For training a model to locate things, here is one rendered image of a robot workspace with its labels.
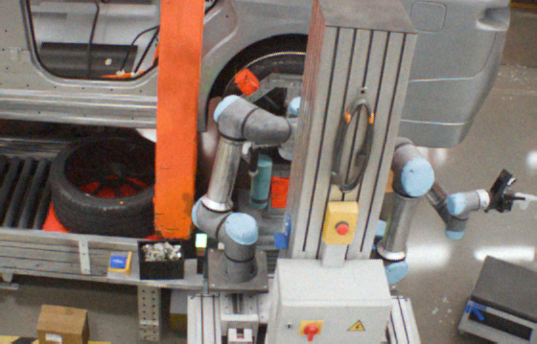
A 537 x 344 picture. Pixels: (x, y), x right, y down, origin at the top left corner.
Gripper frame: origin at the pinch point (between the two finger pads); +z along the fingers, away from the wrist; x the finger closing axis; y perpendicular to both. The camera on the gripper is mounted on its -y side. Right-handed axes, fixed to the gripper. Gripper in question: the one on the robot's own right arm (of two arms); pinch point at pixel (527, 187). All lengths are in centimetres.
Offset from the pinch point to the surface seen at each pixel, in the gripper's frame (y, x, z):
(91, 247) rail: 76, -111, -153
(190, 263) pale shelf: 69, -79, -111
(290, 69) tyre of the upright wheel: -5, -115, -56
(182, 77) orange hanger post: -22, -76, -115
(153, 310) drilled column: 92, -77, -129
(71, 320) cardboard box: 95, -82, -168
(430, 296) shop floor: 114, -77, 19
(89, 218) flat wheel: 65, -120, -151
